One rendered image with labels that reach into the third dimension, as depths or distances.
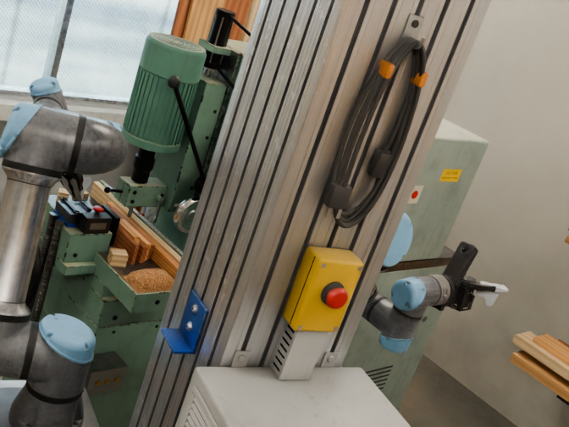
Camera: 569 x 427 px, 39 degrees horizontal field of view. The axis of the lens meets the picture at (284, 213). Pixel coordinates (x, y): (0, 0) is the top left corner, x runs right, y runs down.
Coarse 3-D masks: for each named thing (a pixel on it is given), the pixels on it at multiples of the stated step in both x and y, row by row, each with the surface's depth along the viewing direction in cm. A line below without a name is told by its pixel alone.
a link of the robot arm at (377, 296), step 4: (376, 288) 196; (372, 292) 194; (376, 292) 196; (372, 296) 195; (376, 296) 197; (380, 296) 197; (368, 300) 195; (372, 300) 196; (376, 300) 195; (380, 300) 195; (368, 304) 196; (372, 304) 195; (368, 308) 195; (372, 308) 195; (364, 312) 196; (368, 312) 195; (364, 316) 197; (368, 316) 195; (368, 320) 196
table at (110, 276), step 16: (48, 208) 245; (96, 256) 225; (64, 272) 219; (80, 272) 223; (96, 272) 225; (112, 272) 219; (128, 272) 221; (112, 288) 219; (128, 288) 213; (128, 304) 214; (144, 304) 214; (160, 304) 218
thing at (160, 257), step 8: (144, 232) 238; (152, 240) 235; (160, 248) 232; (152, 256) 232; (160, 256) 229; (168, 256) 229; (160, 264) 229; (168, 264) 226; (176, 264) 225; (168, 272) 226; (176, 272) 224
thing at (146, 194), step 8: (120, 176) 237; (120, 184) 237; (128, 184) 234; (136, 184) 236; (144, 184) 238; (152, 184) 240; (160, 184) 242; (128, 192) 234; (136, 192) 235; (144, 192) 237; (152, 192) 240; (160, 192) 241; (120, 200) 237; (128, 200) 235; (136, 200) 237; (144, 200) 239; (152, 200) 241
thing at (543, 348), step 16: (528, 336) 348; (544, 336) 348; (528, 352) 341; (544, 352) 337; (560, 352) 337; (528, 368) 340; (544, 368) 341; (560, 368) 331; (544, 384) 335; (560, 384) 331
